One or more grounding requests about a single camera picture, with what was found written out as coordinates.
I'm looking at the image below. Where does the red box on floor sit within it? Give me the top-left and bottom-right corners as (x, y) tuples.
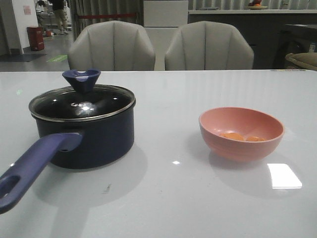
(27, 26), (45, 51)

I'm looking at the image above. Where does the red barrier belt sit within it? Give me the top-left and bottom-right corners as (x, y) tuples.
(77, 12), (137, 19)

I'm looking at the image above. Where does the dark blue saucepan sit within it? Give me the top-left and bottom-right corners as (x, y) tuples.
(0, 84), (136, 215)

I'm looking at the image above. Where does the dark counter unit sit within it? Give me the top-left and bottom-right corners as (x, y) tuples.
(188, 9), (317, 69)

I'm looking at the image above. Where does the person in background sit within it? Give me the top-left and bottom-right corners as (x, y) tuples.
(49, 0), (69, 34)

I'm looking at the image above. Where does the grey upholstered chair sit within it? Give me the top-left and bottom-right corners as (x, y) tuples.
(164, 21), (254, 71)
(67, 21), (156, 71)

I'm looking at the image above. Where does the orange ham slice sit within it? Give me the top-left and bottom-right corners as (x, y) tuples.
(246, 136), (265, 142)
(220, 132), (245, 141)

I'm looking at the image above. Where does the glass lid with blue knob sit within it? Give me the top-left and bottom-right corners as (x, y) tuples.
(29, 69), (136, 122)

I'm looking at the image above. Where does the beige cushion seat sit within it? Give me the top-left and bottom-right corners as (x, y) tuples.
(285, 53), (317, 71)

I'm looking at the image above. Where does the white cabinet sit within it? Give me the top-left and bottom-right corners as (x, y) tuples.
(143, 0), (188, 71)

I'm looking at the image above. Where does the left grey upholstered chair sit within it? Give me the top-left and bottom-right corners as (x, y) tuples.
(67, 21), (156, 71)

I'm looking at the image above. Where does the fruit plate on counter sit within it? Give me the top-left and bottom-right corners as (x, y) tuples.
(245, 0), (267, 10)

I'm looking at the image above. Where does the pink bowl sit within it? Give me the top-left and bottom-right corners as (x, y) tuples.
(199, 107), (285, 162)

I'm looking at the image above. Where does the right grey upholstered chair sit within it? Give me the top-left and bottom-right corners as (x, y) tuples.
(164, 21), (254, 71)

